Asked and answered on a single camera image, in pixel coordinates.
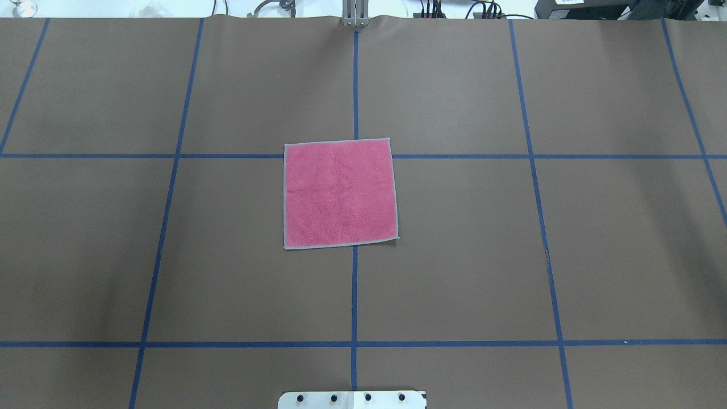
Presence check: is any pink towel with grey back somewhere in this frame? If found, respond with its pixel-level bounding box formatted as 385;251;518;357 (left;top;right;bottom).
283;138;400;251

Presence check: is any aluminium frame post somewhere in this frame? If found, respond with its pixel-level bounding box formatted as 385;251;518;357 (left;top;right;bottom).
342;0;370;28

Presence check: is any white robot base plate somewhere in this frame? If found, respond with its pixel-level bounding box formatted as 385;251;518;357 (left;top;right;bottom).
277;390;428;408

